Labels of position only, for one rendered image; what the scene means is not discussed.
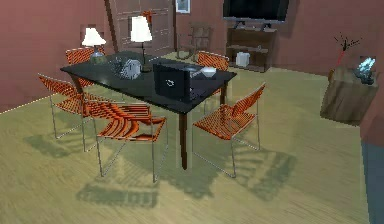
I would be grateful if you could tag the orange slatted chair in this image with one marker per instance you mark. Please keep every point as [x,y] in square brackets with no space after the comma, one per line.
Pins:
[80,56]
[65,95]
[213,60]
[120,121]
[230,118]

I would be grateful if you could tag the silver round table clock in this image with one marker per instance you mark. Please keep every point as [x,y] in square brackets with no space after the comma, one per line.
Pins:
[130,69]

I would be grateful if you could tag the white shade glass base lamp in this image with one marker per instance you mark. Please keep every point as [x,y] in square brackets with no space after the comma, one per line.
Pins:
[94,40]

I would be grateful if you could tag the white box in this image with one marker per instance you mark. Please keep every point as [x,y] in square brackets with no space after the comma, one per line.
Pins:
[242,59]

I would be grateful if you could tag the black laptop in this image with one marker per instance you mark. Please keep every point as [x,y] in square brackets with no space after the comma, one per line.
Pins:
[171,83]

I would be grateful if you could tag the brown wooden side table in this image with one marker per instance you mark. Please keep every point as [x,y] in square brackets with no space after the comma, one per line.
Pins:
[346,96]

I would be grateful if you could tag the dark brown shelf unit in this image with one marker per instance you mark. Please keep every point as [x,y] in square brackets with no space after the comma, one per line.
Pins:
[250,46]

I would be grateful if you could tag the black television set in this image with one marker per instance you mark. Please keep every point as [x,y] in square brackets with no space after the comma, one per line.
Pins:
[255,9]

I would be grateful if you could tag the black twig red stem plant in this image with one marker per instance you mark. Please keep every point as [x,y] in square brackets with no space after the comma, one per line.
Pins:
[345,46]

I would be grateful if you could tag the pale blue crystal ornament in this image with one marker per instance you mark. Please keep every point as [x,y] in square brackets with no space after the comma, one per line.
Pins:
[366,69]

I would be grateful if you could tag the brown room door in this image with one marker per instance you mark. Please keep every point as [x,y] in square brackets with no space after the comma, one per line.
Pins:
[146,13]

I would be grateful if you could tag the black dining table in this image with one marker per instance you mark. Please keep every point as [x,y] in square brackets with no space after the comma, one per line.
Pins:
[140,85]

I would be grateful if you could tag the brown wooden rocking chair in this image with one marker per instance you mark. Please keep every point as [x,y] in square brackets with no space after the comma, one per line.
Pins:
[195,40]

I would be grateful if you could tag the white shade thin stem lamp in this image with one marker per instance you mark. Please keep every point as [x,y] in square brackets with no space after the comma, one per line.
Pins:
[141,31]

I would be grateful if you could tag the white bowl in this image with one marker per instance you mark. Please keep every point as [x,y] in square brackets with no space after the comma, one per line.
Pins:
[208,71]

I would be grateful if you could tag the framed wall picture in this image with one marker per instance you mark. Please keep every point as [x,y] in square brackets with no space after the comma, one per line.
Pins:
[182,5]

